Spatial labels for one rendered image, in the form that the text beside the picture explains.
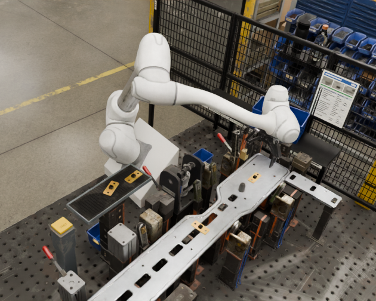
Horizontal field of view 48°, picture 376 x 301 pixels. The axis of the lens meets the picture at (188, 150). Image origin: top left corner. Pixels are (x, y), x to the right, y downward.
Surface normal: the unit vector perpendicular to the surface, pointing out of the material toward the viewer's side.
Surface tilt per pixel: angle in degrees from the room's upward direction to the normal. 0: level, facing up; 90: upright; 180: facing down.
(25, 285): 0
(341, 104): 90
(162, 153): 44
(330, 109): 90
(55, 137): 0
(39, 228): 0
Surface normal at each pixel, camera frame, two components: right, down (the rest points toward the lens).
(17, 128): 0.10, -0.77
